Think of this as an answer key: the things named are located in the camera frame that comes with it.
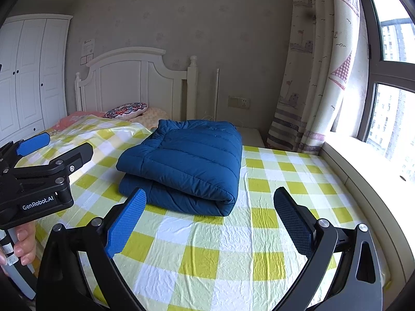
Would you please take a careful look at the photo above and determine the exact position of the window sill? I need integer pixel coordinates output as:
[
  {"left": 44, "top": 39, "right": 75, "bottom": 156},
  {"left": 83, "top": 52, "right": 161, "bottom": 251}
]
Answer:
[{"left": 321, "top": 139, "right": 415, "bottom": 266}]

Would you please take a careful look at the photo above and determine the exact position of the blue puffer jacket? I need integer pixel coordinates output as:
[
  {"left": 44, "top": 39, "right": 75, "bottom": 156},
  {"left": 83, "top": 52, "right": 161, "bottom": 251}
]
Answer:
[{"left": 116, "top": 119, "right": 243, "bottom": 217}]

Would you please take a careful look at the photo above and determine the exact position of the white bed headboard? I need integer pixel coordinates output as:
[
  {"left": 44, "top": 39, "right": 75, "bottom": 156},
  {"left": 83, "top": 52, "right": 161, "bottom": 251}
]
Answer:
[{"left": 75, "top": 47, "right": 198, "bottom": 121}]

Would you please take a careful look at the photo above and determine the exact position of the beige pillow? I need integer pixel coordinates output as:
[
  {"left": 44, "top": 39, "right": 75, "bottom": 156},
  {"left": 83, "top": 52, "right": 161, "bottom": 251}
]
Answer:
[{"left": 131, "top": 108, "right": 169, "bottom": 129}]

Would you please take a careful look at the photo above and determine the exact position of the window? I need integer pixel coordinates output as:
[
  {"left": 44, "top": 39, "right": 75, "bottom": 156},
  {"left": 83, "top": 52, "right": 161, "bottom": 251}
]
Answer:
[{"left": 357, "top": 0, "right": 415, "bottom": 182}]

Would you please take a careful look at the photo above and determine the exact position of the printed curtain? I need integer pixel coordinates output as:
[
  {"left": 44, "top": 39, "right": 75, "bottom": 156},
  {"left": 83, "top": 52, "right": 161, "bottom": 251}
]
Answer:
[{"left": 266, "top": 0, "right": 370, "bottom": 155}]

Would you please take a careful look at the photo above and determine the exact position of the bed with yellow checked sheet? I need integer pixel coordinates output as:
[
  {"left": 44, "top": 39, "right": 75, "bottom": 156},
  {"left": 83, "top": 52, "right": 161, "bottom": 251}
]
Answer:
[{"left": 32, "top": 117, "right": 390, "bottom": 311}]

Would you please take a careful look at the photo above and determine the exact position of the pink blanket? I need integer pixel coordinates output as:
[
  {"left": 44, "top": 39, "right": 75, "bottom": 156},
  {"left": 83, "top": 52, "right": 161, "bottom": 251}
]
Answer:
[{"left": 53, "top": 111, "right": 107, "bottom": 130}]

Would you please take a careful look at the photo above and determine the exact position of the wall socket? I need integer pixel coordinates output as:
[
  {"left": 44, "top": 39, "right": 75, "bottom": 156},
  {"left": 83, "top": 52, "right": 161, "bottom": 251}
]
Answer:
[{"left": 228, "top": 95, "right": 251, "bottom": 109}]

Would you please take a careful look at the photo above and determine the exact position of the white wardrobe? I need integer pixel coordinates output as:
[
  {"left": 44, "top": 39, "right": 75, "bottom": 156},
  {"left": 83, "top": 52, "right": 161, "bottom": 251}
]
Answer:
[{"left": 0, "top": 15, "right": 73, "bottom": 145}]

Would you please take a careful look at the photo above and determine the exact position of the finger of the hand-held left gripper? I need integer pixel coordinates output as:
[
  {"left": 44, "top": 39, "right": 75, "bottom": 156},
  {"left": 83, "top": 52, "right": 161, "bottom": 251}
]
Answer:
[
  {"left": 15, "top": 143, "right": 94, "bottom": 185},
  {"left": 0, "top": 133, "right": 51, "bottom": 169}
]

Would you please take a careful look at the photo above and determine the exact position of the patterned floral pillow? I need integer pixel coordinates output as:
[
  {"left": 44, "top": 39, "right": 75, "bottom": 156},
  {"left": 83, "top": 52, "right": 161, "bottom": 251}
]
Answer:
[{"left": 104, "top": 103, "right": 148, "bottom": 120}]

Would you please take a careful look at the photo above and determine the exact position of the wall paper notice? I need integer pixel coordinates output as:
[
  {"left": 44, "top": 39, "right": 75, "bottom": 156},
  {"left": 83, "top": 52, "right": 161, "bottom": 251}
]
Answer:
[{"left": 80, "top": 38, "right": 96, "bottom": 67}]

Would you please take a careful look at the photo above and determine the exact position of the metal pole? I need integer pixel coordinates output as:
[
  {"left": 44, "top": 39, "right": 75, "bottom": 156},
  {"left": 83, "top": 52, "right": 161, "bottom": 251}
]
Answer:
[{"left": 212, "top": 69, "right": 220, "bottom": 120}]

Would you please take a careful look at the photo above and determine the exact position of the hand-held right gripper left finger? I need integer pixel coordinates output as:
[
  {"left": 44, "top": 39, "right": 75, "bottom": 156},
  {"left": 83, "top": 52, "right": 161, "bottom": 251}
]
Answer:
[{"left": 36, "top": 188, "right": 148, "bottom": 311}]

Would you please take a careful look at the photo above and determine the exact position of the person's left hand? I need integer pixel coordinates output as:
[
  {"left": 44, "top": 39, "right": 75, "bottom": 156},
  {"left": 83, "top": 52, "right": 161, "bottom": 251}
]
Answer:
[{"left": 0, "top": 222, "right": 37, "bottom": 277}]

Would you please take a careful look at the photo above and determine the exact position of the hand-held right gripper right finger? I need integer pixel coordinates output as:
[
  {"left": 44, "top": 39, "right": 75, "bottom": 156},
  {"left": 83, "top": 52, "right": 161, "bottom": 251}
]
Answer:
[{"left": 273, "top": 187, "right": 390, "bottom": 311}]

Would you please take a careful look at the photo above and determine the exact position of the white nightstand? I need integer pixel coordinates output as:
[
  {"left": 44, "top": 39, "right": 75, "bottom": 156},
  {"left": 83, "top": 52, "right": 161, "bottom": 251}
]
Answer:
[{"left": 233, "top": 126, "right": 265, "bottom": 148}]

